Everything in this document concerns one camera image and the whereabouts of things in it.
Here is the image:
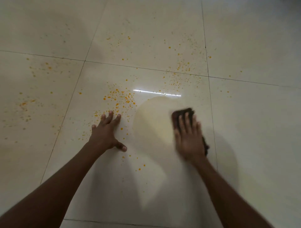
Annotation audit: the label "person's right hand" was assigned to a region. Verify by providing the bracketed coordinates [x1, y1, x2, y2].
[174, 112, 208, 162]

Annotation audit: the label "person's left hand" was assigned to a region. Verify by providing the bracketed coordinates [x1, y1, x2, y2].
[87, 111, 127, 153]

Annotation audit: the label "dark brown cleaning cloth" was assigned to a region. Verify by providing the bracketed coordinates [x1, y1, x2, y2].
[171, 108, 210, 157]

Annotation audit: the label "person's right forearm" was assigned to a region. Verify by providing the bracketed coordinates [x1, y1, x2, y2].
[190, 155, 275, 228]

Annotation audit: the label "person's left forearm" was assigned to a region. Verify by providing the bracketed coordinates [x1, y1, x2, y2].
[0, 142, 114, 228]

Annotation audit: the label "scattered orange spill spots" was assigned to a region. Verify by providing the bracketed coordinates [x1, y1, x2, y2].
[2, 32, 243, 172]

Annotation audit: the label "pale wet liquid patch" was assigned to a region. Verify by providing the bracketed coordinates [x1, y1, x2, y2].
[133, 95, 180, 146]

